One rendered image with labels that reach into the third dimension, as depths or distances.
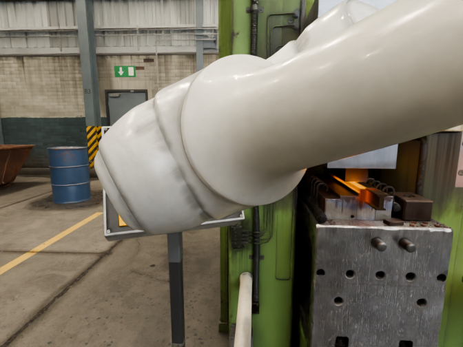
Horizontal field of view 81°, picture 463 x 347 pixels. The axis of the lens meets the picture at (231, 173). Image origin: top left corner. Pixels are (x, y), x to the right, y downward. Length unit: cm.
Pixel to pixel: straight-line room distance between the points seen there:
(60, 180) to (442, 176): 482
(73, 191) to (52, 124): 353
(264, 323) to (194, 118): 113
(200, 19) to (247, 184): 718
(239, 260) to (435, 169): 76
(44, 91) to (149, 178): 830
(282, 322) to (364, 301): 38
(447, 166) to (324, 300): 62
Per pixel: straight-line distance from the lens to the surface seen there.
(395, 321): 106
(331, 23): 27
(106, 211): 69
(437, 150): 116
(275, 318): 123
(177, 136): 17
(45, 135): 848
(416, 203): 100
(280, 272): 113
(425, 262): 100
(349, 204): 92
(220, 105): 16
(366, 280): 96
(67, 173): 504
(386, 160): 93
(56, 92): 829
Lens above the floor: 119
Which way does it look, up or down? 9 degrees down
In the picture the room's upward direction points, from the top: straight up
